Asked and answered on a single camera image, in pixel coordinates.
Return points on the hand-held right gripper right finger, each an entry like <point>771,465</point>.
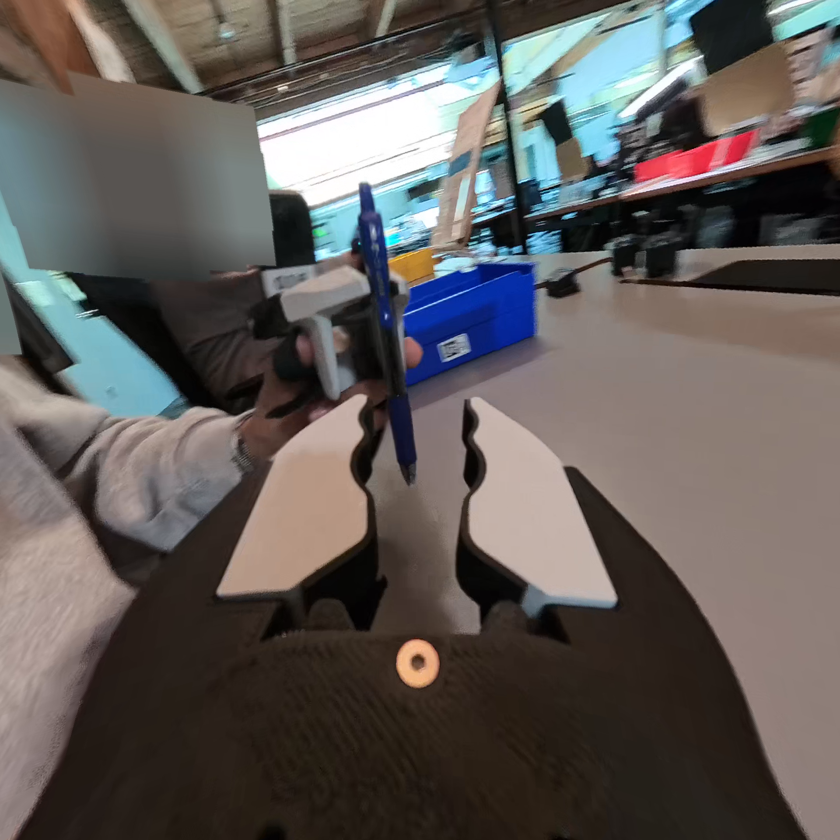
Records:
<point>531,518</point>

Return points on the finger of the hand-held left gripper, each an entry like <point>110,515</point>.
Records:
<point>398,298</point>
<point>328,292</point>

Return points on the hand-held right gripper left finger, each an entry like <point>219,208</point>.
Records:
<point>302,518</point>

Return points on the blue ballpoint pen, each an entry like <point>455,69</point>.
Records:
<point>387,328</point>

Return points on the blue labelled plastic bin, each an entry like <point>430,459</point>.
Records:
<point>472,321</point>

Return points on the person's left forearm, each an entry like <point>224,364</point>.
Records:
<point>131,472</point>

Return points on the grey desk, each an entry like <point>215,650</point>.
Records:
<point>656,459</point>

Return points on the black desk mat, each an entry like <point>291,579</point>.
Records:
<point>754,277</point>

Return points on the person's left hand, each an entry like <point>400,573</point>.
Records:
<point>282,426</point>

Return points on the yellow plastic bin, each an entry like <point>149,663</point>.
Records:
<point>413,266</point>

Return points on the silver wristwatch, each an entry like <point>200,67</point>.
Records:
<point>243,449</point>

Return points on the small black box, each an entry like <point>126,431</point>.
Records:
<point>563,282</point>

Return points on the black office chair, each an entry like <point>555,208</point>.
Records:
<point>131,328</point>

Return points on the person's grey sweatshirt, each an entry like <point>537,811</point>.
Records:
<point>39,656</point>

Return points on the red plastic bin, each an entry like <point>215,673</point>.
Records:
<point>676,163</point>
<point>738,145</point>

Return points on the wooden workbench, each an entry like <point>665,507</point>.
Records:
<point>689,190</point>

